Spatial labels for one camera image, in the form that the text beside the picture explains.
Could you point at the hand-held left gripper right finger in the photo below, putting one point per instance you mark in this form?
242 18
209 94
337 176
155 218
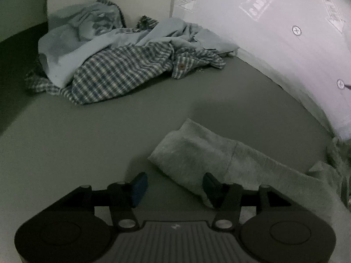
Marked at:
211 189

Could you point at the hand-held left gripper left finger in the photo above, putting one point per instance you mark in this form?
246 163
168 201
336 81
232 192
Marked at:
139 188

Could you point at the grey sweatshirt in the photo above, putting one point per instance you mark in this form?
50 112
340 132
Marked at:
219 153

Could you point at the blue plaid shirt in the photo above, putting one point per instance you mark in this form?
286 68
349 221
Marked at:
123 68

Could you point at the light blue shirt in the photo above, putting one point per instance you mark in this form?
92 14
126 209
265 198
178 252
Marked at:
90 41

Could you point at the white cardboard wall panel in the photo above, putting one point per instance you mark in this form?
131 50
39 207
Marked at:
277 33

